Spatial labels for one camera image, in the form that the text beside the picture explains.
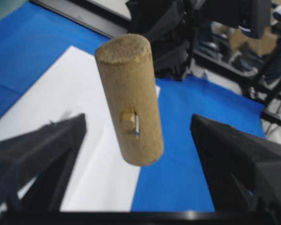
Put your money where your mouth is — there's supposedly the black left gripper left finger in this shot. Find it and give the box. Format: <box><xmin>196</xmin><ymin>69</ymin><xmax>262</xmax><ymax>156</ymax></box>
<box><xmin>0</xmin><ymin>113</ymin><xmax>87</xmax><ymax>211</ymax></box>

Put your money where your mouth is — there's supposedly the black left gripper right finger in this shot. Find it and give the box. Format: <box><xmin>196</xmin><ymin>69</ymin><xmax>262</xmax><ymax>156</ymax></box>
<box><xmin>190</xmin><ymin>114</ymin><xmax>281</xmax><ymax>225</ymax></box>

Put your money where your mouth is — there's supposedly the wooden mallet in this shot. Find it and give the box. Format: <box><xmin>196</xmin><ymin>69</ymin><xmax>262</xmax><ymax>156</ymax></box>
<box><xmin>95</xmin><ymin>34</ymin><xmax>164</xmax><ymax>166</ymax></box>

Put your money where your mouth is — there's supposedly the white foam board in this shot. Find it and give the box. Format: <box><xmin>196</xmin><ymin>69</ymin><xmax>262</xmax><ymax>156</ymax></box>
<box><xmin>0</xmin><ymin>46</ymin><xmax>141</xmax><ymax>212</ymax></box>

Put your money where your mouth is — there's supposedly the blue table mat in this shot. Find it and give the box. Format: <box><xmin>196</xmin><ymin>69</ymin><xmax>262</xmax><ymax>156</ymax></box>
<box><xmin>0</xmin><ymin>2</ymin><xmax>264</xmax><ymax>211</ymax></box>

